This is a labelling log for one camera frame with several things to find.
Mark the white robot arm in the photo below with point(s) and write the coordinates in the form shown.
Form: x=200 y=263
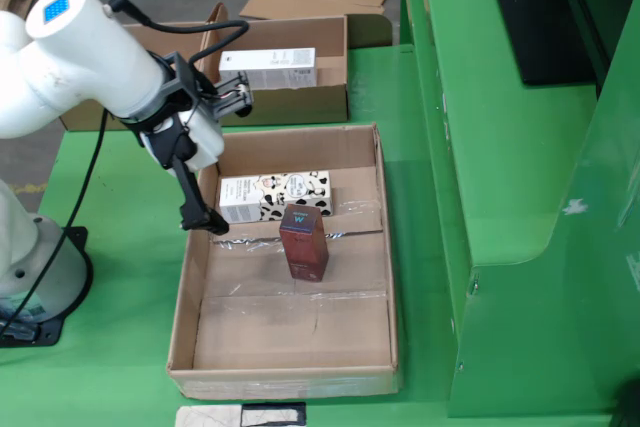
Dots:
x=90 y=62

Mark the tall white cosmetic box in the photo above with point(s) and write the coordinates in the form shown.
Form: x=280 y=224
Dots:
x=280 y=69

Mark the black bordered white card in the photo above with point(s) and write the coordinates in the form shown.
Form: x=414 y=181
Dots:
x=300 y=414

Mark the dark red carton box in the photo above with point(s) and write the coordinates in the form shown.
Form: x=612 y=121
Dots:
x=305 y=252

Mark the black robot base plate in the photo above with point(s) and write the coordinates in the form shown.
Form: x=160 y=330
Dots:
x=50 y=334

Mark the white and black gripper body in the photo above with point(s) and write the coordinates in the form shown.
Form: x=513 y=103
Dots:
x=200 y=139

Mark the shallow cardboard tray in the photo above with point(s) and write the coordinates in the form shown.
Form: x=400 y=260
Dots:
x=300 y=337

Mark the divided cardboard box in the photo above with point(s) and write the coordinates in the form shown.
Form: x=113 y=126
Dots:
x=300 y=107

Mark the cow print carton box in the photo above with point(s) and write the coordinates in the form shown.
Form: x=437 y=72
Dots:
x=280 y=192

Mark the white paper card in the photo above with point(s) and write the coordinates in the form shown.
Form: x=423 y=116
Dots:
x=210 y=418

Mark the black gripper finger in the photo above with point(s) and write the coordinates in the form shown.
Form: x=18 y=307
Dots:
x=192 y=197
x=245 y=109

